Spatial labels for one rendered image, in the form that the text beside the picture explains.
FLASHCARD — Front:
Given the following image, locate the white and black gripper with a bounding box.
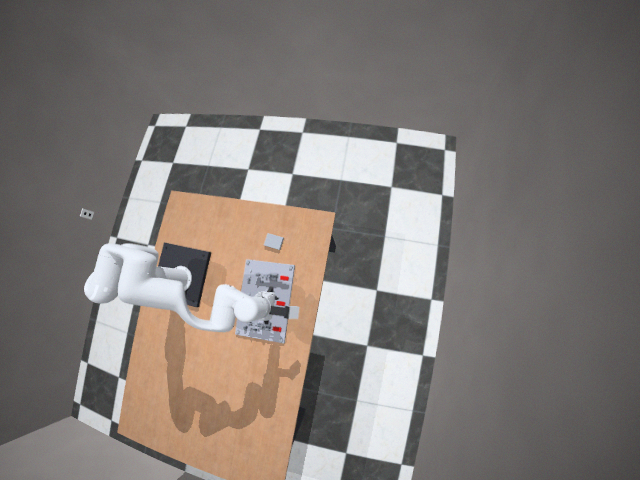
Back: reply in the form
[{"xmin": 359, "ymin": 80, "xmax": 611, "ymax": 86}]
[{"xmin": 260, "ymin": 286, "xmax": 279, "ymax": 324}]

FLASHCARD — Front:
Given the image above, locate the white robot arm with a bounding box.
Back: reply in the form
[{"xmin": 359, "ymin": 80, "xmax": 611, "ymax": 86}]
[{"xmin": 84, "ymin": 244, "xmax": 299, "ymax": 332}]

